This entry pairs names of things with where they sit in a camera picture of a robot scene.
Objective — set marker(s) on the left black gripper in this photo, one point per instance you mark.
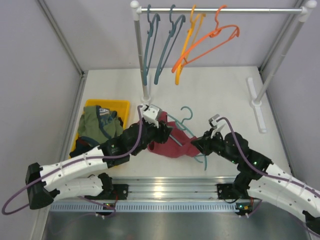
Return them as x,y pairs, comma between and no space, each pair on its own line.
162,132

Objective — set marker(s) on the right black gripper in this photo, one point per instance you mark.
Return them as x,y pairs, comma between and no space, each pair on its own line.
204,143

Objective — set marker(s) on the red tank top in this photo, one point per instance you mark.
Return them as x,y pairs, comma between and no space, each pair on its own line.
174,148

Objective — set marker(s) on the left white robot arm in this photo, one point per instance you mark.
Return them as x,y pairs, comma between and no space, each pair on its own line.
72,177

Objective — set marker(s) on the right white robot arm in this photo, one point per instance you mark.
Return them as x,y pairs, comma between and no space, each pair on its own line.
260,178

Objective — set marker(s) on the dark teal hanger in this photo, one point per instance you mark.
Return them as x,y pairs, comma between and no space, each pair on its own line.
150,43
170,41

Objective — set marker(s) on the dark teal hanger leftmost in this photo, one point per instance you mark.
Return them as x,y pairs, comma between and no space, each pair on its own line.
150,43

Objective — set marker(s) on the yellow hanger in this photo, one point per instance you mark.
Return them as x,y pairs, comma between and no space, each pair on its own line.
196,22

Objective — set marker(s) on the yellow plastic bin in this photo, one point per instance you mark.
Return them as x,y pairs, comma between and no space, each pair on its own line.
121,106

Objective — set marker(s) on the green clothes pile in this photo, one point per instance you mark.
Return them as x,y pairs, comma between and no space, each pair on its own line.
97,125

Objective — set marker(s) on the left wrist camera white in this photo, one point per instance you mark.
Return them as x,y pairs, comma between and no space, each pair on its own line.
151,114

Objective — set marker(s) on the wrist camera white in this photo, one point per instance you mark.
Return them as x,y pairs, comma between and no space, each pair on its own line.
151,114
215,124

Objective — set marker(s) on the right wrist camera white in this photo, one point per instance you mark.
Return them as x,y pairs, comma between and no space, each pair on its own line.
215,124

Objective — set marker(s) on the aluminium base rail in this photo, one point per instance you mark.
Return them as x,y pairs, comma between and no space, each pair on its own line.
170,187

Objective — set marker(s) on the slotted white cable duct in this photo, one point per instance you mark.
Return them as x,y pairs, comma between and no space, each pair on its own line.
152,207

